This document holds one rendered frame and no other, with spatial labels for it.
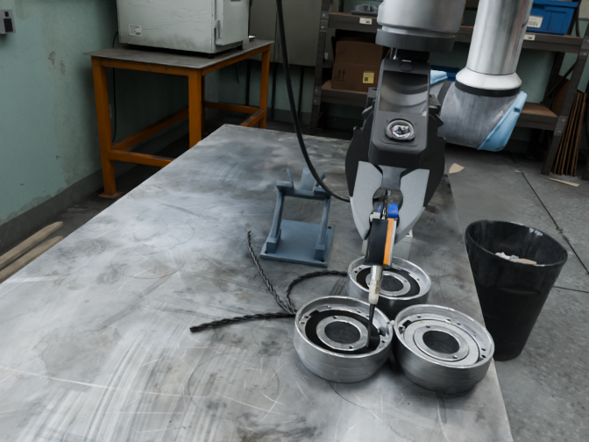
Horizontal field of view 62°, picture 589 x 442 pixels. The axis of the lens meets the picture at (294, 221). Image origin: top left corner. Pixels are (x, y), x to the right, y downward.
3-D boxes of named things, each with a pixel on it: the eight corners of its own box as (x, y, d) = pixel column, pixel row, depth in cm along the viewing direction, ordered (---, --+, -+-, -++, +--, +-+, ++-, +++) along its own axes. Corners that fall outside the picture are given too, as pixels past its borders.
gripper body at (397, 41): (426, 147, 54) (450, 32, 49) (434, 172, 47) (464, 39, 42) (358, 139, 55) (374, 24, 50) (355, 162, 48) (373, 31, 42)
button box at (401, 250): (407, 263, 73) (413, 234, 71) (360, 255, 74) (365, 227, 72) (407, 239, 81) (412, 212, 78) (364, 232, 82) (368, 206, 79)
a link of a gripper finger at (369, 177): (367, 221, 57) (389, 147, 53) (366, 245, 52) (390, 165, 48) (342, 215, 58) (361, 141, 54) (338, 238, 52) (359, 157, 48)
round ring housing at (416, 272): (374, 271, 70) (379, 246, 69) (439, 304, 64) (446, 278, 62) (328, 298, 63) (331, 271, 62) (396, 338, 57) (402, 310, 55)
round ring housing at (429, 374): (499, 363, 55) (509, 334, 53) (460, 416, 47) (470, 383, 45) (415, 320, 61) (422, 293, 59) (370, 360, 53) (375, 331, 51)
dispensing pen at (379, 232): (354, 346, 48) (375, 183, 51) (352, 343, 53) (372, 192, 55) (376, 350, 48) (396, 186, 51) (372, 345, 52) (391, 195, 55)
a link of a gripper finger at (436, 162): (438, 202, 51) (447, 117, 47) (440, 208, 49) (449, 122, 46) (392, 201, 51) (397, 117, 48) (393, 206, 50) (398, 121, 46)
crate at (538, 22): (553, 32, 376) (562, 2, 366) (568, 36, 342) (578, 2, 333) (484, 25, 384) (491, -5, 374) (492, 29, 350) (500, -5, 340)
